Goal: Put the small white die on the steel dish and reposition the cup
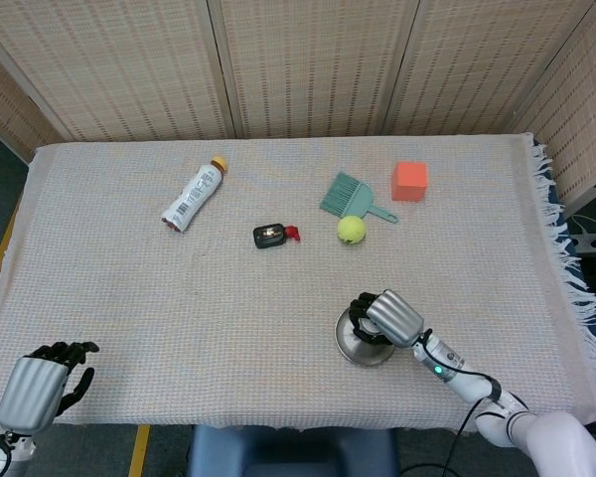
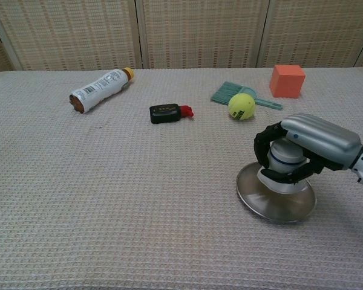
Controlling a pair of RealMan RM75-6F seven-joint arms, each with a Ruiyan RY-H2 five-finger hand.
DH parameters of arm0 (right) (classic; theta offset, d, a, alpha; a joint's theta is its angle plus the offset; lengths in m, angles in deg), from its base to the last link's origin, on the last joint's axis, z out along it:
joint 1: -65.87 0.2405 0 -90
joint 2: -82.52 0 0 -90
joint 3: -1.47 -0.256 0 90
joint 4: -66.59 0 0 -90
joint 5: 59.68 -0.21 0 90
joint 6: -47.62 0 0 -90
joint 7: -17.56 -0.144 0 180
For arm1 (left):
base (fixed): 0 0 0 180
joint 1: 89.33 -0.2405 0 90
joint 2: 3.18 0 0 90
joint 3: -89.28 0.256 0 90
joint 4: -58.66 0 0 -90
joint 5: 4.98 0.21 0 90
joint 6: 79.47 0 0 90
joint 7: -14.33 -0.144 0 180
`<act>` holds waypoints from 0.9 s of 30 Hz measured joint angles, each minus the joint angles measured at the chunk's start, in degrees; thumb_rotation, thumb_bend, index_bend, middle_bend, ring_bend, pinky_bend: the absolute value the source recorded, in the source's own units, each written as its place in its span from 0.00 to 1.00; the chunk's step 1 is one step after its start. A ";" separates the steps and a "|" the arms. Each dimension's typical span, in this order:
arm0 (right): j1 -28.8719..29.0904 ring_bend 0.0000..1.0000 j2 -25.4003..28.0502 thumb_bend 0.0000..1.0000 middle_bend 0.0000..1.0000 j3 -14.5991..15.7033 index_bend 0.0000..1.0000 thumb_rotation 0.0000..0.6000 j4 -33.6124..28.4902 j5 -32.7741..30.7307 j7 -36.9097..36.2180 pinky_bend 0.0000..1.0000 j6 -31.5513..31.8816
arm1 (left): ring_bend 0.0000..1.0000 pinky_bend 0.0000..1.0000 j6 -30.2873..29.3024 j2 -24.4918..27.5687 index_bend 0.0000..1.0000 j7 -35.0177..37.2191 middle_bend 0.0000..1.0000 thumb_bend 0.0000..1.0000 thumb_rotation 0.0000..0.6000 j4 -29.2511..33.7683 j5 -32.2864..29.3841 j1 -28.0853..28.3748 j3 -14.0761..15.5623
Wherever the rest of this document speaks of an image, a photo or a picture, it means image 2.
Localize black red small gadget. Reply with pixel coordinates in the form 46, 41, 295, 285
149, 103, 195, 124

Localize beige waffle weave tablecloth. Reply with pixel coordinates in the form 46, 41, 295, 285
0, 66, 363, 290

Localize round stainless steel plate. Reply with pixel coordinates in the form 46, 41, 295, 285
235, 161, 317, 224

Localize white paper cup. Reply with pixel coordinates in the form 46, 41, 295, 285
258, 137, 311, 194

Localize green plastic hand brush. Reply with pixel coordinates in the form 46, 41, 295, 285
211, 80, 283, 111

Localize yellow tennis ball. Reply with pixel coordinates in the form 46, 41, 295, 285
227, 92, 257, 121

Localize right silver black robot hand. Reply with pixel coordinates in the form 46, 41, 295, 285
253, 113, 362, 185

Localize orange foam cube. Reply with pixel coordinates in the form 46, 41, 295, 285
269, 64, 306, 99

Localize white labelled bottle yellow cap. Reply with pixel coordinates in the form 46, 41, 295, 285
68, 66, 135, 115

